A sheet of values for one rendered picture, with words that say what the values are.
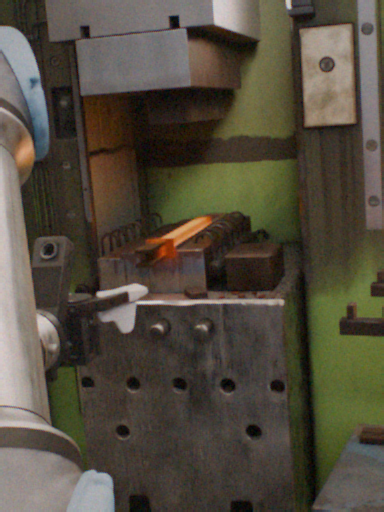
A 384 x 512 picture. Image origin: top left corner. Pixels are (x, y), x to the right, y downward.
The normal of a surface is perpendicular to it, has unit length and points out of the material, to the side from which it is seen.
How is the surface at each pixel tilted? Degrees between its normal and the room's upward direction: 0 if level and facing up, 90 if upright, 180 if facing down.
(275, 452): 90
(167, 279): 90
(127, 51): 90
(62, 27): 90
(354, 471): 0
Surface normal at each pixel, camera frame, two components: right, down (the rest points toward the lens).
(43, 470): 0.65, -0.60
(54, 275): -0.28, -0.36
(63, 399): -0.26, 0.19
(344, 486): -0.07, -0.98
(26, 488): 0.46, -0.66
